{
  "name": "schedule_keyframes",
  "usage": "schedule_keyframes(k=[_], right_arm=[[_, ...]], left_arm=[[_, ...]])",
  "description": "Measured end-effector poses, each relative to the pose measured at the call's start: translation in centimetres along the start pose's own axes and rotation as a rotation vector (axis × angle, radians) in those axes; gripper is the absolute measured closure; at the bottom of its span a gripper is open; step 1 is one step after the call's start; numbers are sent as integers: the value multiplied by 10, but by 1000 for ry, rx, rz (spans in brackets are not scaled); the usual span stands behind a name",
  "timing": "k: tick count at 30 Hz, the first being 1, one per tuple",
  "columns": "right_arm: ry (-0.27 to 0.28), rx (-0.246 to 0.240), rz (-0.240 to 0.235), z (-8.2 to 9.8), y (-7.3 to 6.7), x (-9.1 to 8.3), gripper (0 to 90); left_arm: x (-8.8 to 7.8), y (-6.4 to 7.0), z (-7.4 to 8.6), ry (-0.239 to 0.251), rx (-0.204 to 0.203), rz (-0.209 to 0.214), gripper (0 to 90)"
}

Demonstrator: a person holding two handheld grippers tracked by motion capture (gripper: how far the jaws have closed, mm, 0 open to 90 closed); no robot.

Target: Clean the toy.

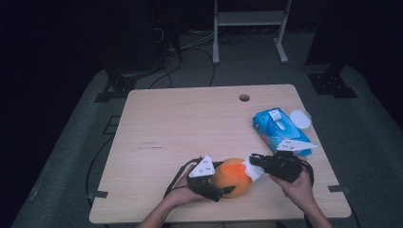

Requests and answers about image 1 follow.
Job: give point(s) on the white metal stand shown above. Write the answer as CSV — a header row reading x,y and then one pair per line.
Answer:
x,y
247,18

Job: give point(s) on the white wet wipe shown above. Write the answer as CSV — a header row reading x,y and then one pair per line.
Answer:
x,y
276,115
254,172

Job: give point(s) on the black stand base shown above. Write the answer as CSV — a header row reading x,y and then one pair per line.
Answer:
x,y
332,85
118,85

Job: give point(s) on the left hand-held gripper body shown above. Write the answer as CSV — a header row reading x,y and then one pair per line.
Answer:
x,y
202,168

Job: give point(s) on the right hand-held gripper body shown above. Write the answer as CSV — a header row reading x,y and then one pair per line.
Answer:
x,y
282,167

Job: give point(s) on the blue wet wipes pack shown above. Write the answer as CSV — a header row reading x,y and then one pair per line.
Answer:
x,y
278,129

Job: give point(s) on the orange round fruit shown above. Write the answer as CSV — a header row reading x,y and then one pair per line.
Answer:
x,y
233,180

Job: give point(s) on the black tape strip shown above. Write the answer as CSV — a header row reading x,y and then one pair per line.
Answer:
x,y
339,189
98,194

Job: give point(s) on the person's right hand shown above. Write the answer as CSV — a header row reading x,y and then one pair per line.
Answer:
x,y
297,193

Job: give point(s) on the white round lid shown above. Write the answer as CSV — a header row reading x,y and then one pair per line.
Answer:
x,y
300,119

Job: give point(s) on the person's left hand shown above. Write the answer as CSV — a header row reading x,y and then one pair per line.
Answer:
x,y
180,196

